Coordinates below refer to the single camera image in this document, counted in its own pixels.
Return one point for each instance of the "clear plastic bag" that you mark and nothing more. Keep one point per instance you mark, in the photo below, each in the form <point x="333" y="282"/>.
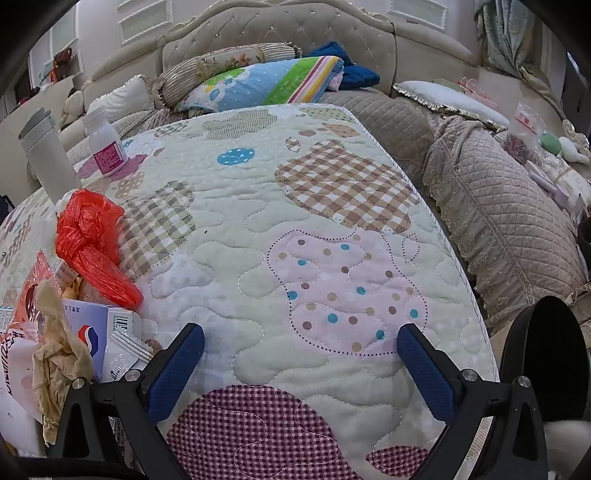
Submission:
<point x="524" y="138"/>

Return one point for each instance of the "quilted beige sofa cover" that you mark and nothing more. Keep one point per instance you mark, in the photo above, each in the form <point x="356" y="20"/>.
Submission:
<point x="498" y="221"/>
<point x="378" y="124"/>

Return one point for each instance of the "pale floral curtain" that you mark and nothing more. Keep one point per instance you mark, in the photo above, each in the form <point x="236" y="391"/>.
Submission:
<point x="503" y="41"/>

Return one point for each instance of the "pink translucent packet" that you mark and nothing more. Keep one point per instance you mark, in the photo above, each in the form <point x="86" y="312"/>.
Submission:
<point x="27" y="295"/>

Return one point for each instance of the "colourful folded blanket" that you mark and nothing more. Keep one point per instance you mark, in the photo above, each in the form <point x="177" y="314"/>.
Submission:
<point x="258" y="83"/>

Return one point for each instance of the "red plastic bag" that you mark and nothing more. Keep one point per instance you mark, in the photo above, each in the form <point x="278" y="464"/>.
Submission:
<point x="87" y="230"/>

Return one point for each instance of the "silver foil sachet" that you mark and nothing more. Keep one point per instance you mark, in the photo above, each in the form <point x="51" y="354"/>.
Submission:
<point x="122" y="355"/>

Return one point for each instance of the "beige crumpled plastic bag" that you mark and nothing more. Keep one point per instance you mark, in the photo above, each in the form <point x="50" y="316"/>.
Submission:
<point x="55" y="350"/>

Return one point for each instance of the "white frilled cushion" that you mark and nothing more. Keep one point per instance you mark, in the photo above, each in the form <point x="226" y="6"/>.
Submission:
<point x="443" y="97"/>

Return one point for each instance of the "blue knit cloth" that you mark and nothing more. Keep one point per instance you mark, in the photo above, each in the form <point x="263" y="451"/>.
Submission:
<point x="360" y="74"/>

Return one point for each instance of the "patchwork quilt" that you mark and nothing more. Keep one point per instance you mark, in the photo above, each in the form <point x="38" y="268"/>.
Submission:
<point x="277" y="277"/>

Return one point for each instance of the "lilac plastic item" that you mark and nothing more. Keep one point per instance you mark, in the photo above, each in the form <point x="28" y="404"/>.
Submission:
<point x="549" y="184"/>

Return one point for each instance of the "green plush toy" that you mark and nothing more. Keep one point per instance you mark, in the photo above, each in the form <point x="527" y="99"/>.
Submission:
<point x="550" y="142"/>

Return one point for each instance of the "beige tufted sofa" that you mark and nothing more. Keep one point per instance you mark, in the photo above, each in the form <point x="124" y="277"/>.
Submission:
<point x="277" y="27"/>

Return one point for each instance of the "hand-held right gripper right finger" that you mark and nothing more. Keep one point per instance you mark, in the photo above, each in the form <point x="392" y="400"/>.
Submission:
<point x="425" y="374"/>

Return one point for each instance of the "beige plush toy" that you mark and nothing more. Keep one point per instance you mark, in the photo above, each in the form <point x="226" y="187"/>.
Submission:
<point x="71" y="110"/>

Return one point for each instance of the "white plush toy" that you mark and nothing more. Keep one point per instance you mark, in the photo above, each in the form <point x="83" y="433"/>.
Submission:
<point x="572" y="147"/>

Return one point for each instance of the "blue white carton box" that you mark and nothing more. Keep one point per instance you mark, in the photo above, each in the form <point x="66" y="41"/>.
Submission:
<point x="87" y="323"/>

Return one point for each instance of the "white pillow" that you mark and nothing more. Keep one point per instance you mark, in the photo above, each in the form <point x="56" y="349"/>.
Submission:
<point x="122" y="99"/>

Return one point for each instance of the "white pill bottle pink label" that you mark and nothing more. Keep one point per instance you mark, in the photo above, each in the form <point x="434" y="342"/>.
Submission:
<point x="108" y="147"/>

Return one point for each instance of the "white cabinet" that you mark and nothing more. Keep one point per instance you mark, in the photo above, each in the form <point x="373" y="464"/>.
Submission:
<point x="41" y="99"/>

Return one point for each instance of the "white packet red print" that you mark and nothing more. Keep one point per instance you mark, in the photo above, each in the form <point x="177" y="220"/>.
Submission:
<point x="14" y="369"/>

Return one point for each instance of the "red brown ornament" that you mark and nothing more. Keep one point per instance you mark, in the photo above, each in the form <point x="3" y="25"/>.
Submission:
<point x="62" y="62"/>

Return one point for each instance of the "striped bolster pillow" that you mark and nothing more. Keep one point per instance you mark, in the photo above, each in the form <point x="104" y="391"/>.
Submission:
<point x="184" y="81"/>

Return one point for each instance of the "white thermos bottle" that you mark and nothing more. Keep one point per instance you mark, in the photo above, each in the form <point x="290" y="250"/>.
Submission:
<point x="46" y="157"/>

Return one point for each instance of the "black trash bin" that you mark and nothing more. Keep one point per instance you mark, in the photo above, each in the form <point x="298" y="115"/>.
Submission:
<point x="549" y="360"/>

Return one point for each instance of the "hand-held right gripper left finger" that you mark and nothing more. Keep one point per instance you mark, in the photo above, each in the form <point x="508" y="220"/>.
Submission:
<point x="175" y="374"/>

